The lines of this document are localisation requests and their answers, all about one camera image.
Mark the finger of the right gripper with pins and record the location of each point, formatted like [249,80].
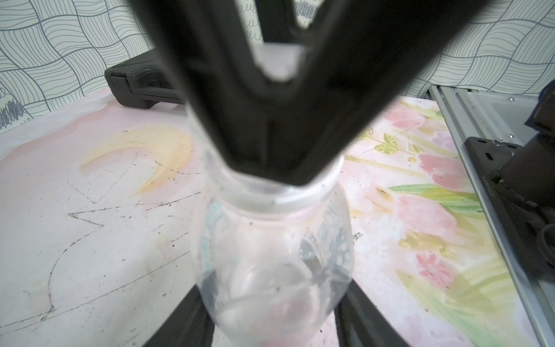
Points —
[357,56]
[206,55]

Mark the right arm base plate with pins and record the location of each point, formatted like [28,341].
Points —
[528,226]

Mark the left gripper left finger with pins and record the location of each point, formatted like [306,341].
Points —
[189,325]

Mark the floral pink table mat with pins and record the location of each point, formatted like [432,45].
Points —
[96,202]

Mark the aluminium mounting rail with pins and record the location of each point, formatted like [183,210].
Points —
[520,120]

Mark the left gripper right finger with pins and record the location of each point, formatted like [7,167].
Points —
[359,323]

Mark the black plastic tool case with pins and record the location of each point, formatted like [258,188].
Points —
[140,82]

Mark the short clear plastic bottle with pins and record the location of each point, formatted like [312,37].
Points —
[271,260]

